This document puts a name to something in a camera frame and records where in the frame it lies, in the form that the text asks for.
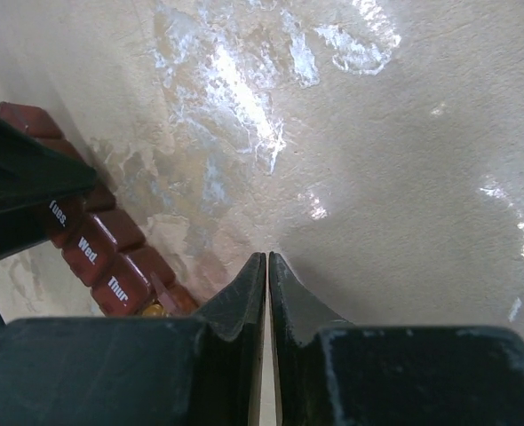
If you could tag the clear pill jar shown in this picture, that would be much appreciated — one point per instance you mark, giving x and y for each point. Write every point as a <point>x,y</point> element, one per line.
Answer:
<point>155,310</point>

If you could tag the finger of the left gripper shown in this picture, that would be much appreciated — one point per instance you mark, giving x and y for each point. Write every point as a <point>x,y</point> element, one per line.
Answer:
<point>31,174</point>

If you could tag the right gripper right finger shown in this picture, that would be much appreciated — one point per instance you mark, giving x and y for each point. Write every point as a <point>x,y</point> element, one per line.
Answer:
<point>329,371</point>

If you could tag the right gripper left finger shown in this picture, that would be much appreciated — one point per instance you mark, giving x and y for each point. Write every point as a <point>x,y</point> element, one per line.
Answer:
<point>201,369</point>

